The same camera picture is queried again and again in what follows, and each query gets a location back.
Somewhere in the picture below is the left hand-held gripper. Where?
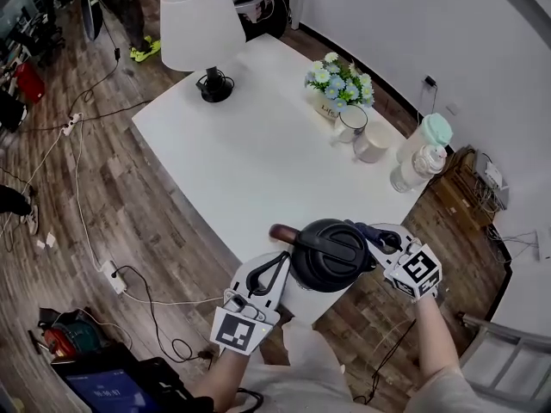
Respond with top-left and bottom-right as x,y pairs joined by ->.
209,250 -> 292,355

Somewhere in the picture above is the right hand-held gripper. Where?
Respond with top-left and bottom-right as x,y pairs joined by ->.
368,223 -> 443,303

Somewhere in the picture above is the black lid kettle wooden handle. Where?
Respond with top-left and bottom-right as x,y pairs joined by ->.
269,218 -> 379,295

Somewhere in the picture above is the person's right forearm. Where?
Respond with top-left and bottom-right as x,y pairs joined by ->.
412,293 -> 465,385

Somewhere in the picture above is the person's left forearm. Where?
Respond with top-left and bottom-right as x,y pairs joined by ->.
189,345 -> 260,413

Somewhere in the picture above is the clear bottle white lid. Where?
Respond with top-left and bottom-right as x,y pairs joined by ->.
389,144 -> 449,194

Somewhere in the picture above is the plain white cup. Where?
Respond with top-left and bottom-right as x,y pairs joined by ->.
351,121 -> 395,164

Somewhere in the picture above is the bottle with mint lid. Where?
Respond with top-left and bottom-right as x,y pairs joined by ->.
395,113 -> 454,163

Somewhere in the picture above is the white mug dark rim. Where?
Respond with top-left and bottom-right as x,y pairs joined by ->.
331,104 -> 369,145

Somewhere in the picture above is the large white power strip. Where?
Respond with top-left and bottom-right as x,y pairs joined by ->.
99,259 -> 128,295

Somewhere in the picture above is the blue white flowers pot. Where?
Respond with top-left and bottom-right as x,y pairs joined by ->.
304,52 -> 375,122

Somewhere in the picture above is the black tablet blue screen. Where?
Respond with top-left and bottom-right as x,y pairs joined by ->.
50,344 -> 195,413

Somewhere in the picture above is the small white power strip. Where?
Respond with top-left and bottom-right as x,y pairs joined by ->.
59,113 -> 84,137

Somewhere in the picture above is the white shade table lamp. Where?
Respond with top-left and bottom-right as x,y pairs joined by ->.
159,0 -> 247,104

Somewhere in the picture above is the red box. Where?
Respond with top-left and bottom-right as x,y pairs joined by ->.
14,61 -> 46,103

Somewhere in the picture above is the black floor cable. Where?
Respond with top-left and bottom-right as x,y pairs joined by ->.
112,264 -> 216,365

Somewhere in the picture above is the grey metal frame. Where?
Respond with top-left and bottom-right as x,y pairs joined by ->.
456,311 -> 551,404

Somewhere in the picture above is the white floor cable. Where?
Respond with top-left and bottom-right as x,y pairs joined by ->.
0,118 -> 225,307

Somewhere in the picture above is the red teal cable reel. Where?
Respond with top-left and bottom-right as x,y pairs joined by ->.
37,307 -> 105,357

